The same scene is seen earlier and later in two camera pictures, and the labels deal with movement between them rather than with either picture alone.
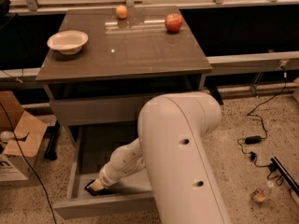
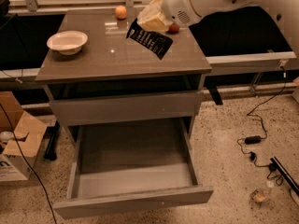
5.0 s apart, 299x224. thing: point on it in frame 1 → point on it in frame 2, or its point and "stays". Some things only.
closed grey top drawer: (111, 111) stays
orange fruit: (121, 11) stays
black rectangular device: (89, 189) → (155, 41)
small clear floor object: (259, 195) stays
